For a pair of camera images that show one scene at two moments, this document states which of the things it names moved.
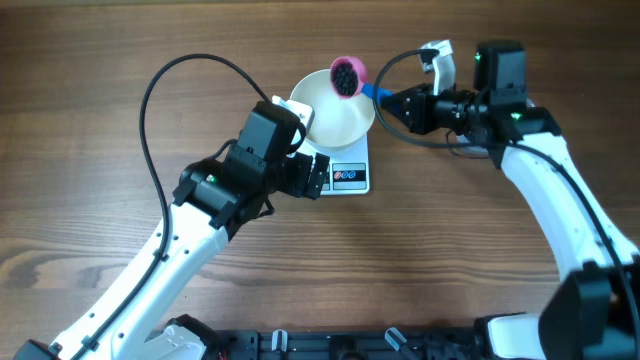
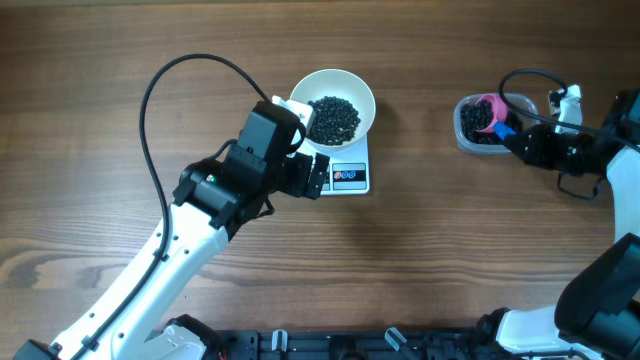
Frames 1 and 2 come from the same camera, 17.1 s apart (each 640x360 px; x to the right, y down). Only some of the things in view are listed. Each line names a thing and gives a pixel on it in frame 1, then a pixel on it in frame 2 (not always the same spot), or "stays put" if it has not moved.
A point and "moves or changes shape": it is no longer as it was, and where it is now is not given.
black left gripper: (304, 176) stays put
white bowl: (336, 121) stays put
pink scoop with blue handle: (348, 76) moves or changes shape
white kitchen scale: (349, 167) stays put
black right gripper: (417, 110) to (528, 145)
